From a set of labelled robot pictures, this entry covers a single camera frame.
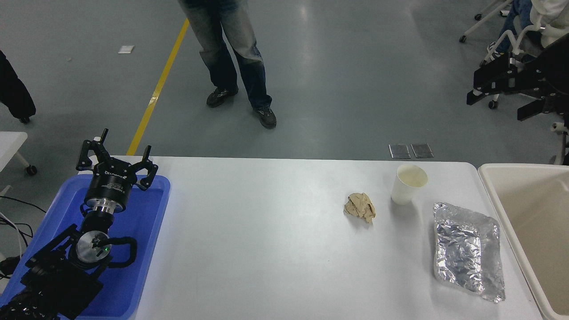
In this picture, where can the metal floor plate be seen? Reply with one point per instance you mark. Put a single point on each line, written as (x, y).
(399, 151)
(422, 150)

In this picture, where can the white wheeled chair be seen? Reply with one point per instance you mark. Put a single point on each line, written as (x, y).
(526, 33)

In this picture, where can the seated person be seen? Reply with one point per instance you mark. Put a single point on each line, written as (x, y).
(520, 13)

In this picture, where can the white chair frame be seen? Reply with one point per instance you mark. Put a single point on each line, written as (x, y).
(562, 142)

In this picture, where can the crumpled silver foil tray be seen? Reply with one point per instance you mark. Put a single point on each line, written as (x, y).
(466, 249)

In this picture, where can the crumpled tan paper ball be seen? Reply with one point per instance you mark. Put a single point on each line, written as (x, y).
(360, 206)

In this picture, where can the black chair caster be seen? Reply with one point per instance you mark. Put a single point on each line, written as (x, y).
(25, 120)

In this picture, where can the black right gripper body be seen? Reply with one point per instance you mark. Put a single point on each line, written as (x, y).
(558, 66)

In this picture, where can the blue plastic tray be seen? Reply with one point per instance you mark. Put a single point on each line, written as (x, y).
(142, 231)

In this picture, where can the white chair legs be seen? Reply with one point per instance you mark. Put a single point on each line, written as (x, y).
(482, 20)

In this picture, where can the white paper cup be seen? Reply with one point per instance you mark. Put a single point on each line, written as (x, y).
(404, 189)

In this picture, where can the person in dark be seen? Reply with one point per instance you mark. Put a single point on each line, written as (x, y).
(13, 89)

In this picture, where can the large pale bin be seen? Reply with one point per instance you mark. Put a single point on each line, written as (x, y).
(533, 213)

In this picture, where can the standing person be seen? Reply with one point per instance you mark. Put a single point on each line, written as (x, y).
(222, 44)

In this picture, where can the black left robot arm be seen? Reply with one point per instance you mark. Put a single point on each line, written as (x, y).
(58, 275)

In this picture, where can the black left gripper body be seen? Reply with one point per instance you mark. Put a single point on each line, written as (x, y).
(109, 184)

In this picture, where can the small white side table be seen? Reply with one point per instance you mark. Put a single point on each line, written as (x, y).
(9, 144)

